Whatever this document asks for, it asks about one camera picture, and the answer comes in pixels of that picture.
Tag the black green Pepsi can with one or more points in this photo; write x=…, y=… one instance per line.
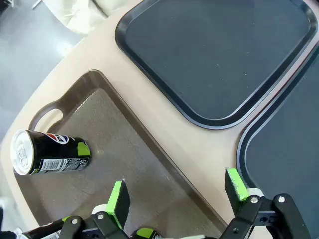
x=42, y=230
x=54, y=154
x=145, y=234

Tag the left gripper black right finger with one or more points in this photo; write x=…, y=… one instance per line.
x=234, y=191

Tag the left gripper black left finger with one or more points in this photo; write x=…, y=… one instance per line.
x=119, y=204

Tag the person's beige coat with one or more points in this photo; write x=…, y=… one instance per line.
x=82, y=17

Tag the dark navy plastic tray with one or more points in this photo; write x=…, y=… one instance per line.
x=286, y=149
x=211, y=62

